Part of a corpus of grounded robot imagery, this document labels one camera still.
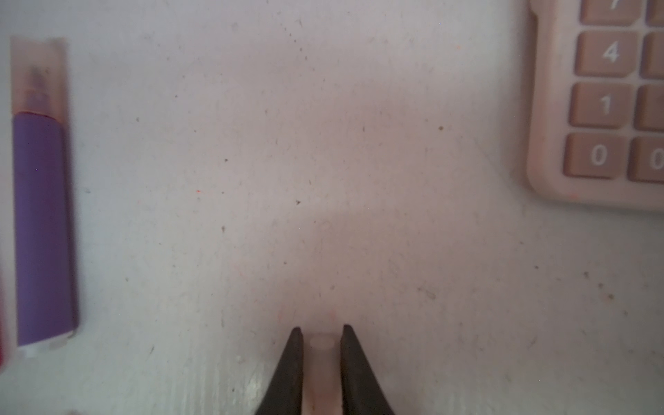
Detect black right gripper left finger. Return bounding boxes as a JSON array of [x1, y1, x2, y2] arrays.
[[254, 327, 304, 415]]

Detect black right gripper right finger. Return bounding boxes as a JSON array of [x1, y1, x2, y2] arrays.
[[340, 324, 395, 415]]

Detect translucent pen cap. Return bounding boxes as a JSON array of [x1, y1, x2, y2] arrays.
[[10, 36, 67, 123], [302, 333, 342, 415]]

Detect purple pen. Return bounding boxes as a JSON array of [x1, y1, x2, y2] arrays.
[[13, 112, 77, 357]]

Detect pink desk calculator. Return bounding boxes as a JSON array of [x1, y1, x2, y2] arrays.
[[527, 0, 663, 211]]

